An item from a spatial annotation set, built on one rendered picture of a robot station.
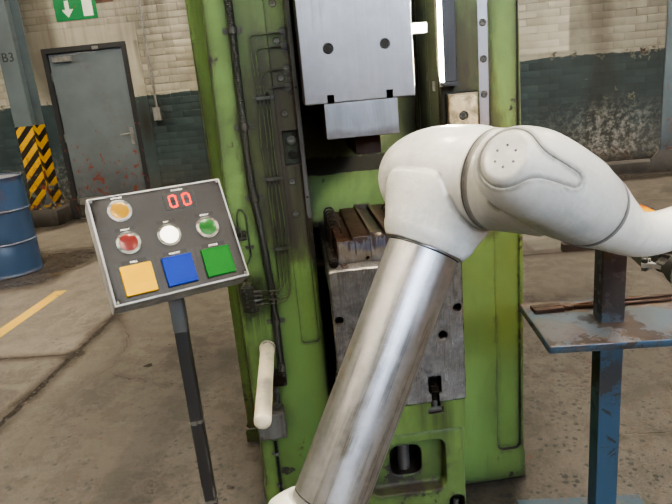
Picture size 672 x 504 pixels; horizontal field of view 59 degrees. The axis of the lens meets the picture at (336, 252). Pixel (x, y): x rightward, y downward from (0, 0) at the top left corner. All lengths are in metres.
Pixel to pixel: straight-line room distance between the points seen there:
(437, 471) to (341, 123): 1.14
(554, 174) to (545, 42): 7.21
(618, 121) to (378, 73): 6.67
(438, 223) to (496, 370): 1.40
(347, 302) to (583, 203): 1.08
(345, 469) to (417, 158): 0.41
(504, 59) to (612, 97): 6.27
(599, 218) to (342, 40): 1.06
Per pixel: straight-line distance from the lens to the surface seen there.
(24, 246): 6.08
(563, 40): 7.94
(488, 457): 2.29
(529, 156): 0.67
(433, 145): 0.80
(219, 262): 1.55
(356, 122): 1.66
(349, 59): 1.66
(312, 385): 2.02
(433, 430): 1.94
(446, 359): 1.82
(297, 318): 1.92
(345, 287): 1.68
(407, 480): 2.07
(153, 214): 1.57
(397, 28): 1.68
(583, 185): 0.71
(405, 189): 0.80
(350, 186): 2.16
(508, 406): 2.21
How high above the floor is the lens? 1.42
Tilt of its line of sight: 16 degrees down
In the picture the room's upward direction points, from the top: 5 degrees counter-clockwise
